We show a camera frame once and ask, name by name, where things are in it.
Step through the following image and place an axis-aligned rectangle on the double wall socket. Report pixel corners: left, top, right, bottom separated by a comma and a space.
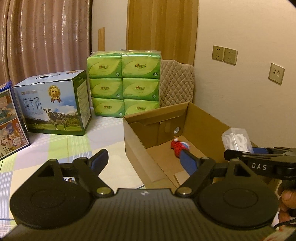
212, 45, 238, 65

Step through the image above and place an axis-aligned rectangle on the beige quilted cushion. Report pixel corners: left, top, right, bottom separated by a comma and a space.
159, 60, 195, 107

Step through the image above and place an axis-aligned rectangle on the clear plastic packet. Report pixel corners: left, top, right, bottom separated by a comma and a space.
222, 128, 253, 153

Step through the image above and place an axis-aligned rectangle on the checkered bed sheet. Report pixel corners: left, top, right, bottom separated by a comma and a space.
1, 116, 143, 236

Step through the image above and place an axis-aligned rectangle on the single wall outlet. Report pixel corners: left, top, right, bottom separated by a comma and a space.
268, 63, 285, 85

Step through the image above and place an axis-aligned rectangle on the pink curtain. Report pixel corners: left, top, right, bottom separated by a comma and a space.
1, 0, 93, 84

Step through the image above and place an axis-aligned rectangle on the person right hand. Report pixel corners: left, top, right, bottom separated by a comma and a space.
277, 181, 296, 222

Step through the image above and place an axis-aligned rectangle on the cow picture milk box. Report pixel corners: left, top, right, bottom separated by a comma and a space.
14, 70, 91, 136

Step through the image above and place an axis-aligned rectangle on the green tissue pack bundle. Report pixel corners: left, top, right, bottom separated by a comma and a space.
87, 50, 162, 118

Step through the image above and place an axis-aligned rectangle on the wooden door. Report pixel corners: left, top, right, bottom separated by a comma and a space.
126, 0, 199, 65

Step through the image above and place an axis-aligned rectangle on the Doraemon toy figure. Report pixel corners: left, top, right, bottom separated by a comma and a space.
170, 137, 190, 158

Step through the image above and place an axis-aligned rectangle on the blue milk carton box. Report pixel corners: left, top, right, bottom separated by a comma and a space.
0, 81, 30, 160

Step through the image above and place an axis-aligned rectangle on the brown cardboard box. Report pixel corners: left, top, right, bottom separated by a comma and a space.
123, 102, 230, 190

